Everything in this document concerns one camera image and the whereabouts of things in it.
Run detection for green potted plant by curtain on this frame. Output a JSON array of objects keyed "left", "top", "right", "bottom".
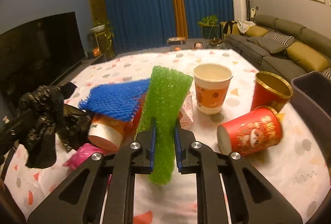
[{"left": 197, "top": 15, "right": 221, "bottom": 40}]

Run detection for black plastic trash bag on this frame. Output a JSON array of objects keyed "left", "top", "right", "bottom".
[{"left": 18, "top": 82, "right": 94, "bottom": 169}]

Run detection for potted plant on stand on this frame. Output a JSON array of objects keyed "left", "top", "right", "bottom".
[{"left": 89, "top": 19, "right": 115, "bottom": 61}]

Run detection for red paper cup lying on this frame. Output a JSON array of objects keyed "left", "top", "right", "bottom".
[{"left": 217, "top": 106, "right": 283, "bottom": 157}]

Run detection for grey sectional sofa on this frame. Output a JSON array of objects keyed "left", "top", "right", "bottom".
[{"left": 221, "top": 14, "right": 330, "bottom": 82}]

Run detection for black white patterned cushion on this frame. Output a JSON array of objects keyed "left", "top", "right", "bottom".
[{"left": 263, "top": 31, "right": 295, "bottom": 49}]

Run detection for white orange paper cup lying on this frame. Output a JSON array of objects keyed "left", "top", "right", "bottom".
[{"left": 87, "top": 94, "right": 146, "bottom": 152}]

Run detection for mustard yellow sofa cushion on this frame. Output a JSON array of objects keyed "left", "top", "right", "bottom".
[{"left": 286, "top": 42, "right": 330, "bottom": 72}]

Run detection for blue foam net sleeve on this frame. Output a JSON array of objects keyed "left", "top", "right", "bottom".
[{"left": 78, "top": 79, "right": 150, "bottom": 122}]

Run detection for red gold paper cup tilted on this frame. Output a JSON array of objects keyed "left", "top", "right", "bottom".
[{"left": 251, "top": 71, "right": 294, "bottom": 112}]

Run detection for black flat television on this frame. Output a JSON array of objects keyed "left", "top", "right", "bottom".
[{"left": 0, "top": 11, "right": 86, "bottom": 90}]

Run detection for red white paper wrapper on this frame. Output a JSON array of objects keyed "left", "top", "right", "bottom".
[{"left": 179, "top": 95, "right": 194, "bottom": 129}]

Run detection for dark grey trash bin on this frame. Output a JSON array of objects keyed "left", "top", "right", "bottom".
[{"left": 290, "top": 71, "right": 330, "bottom": 166}]

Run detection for green foam net sleeve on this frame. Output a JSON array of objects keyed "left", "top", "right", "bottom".
[{"left": 137, "top": 66, "right": 193, "bottom": 185}]

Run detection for blue window curtains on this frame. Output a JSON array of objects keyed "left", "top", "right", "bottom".
[{"left": 102, "top": 0, "right": 240, "bottom": 54}]

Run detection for pink plastic bag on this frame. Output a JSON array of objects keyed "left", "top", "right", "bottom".
[{"left": 62, "top": 143, "right": 108, "bottom": 171}]

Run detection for white standing air conditioner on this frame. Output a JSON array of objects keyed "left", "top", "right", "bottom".
[{"left": 233, "top": 0, "right": 247, "bottom": 21}]

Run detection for white orange paper cup upright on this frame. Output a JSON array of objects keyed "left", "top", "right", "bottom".
[{"left": 193, "top": 63, "right": 233, "bottom": 115}]

